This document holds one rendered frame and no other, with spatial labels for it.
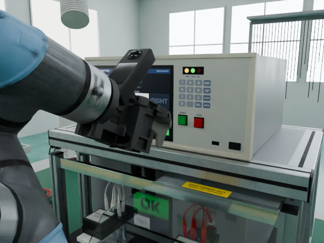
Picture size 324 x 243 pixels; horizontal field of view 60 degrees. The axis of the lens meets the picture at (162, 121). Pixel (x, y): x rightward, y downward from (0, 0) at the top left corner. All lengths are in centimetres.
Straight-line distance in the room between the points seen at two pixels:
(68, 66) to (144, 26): 809
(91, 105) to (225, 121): 31
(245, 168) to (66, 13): 145
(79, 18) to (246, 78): 138
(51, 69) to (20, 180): 11
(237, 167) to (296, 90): 634
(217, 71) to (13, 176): 41
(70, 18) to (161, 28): 636
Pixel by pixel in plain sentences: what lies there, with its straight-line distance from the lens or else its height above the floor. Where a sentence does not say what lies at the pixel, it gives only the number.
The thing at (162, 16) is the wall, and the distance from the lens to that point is 811.
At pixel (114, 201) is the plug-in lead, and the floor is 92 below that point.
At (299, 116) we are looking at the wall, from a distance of 691.
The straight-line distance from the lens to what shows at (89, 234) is 78.
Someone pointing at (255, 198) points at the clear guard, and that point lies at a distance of 54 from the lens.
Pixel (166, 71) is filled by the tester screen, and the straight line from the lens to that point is 62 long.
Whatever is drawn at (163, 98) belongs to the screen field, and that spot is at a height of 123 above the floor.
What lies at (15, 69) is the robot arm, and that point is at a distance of 28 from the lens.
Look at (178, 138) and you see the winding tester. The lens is 62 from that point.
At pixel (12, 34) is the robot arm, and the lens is 28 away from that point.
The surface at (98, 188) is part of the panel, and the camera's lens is 101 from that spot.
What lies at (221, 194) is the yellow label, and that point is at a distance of 54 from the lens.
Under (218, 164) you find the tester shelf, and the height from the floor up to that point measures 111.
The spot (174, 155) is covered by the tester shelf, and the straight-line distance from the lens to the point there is 60.
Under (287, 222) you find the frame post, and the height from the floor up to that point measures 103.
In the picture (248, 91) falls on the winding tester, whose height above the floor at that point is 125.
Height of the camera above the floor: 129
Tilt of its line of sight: 11 degrees down
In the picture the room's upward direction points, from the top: straight up
